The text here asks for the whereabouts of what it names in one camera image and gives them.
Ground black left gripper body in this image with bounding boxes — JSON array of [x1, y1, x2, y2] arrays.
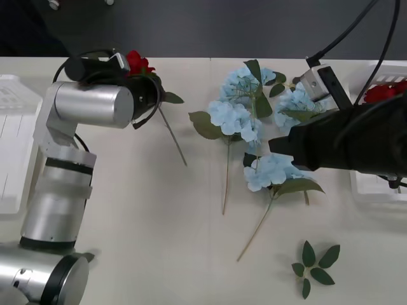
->
[[128, 75, 163, 124]]

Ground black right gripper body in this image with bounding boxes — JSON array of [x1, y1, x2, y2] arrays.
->
[[287, 105, 354, 173]]

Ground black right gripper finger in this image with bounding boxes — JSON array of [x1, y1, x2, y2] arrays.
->
[[268, 132, 296, 158]]

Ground pale blue flower green stem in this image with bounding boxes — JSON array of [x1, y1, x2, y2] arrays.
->
[[237, 152, 326, 262], [189, 100, 265, 215], [218, 59, 277, 172], [275, 88, 324, 206]]

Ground loose green leaf sprig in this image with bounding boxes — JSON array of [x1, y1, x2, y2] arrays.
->
[[268, 72, 303, 98], [291, 240, 341, 299]]

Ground shallow white box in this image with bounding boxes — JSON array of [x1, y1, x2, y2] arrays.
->
[[0, 74, 44, 217], [348, 60, 407, 204]]

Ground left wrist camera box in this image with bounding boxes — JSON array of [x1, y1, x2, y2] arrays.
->
[[106, 52, 132, 73]]

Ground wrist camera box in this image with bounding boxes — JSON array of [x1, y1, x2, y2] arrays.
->
[[106, 52, 132, 73], [300, 63, 354, 112]]

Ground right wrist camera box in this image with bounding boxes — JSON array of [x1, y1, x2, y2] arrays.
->
[[300, 63, 354, 112]]

